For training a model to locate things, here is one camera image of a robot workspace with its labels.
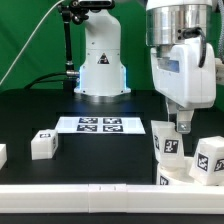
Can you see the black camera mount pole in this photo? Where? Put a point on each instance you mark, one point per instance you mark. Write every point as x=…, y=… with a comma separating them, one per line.
x=72, y=12

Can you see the white U-shaped obstacle wall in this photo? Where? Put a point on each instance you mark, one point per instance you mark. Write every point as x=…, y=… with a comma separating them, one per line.
x=106, y=198

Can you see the paper sheet with fiducial tags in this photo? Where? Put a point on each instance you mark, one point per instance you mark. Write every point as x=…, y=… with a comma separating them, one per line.
x=100, y=125

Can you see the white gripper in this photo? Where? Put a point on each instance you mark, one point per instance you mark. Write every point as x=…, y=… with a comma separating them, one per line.
x=177, y=76

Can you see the white round stool seat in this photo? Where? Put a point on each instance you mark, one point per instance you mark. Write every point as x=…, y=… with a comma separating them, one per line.
x=179, y=176

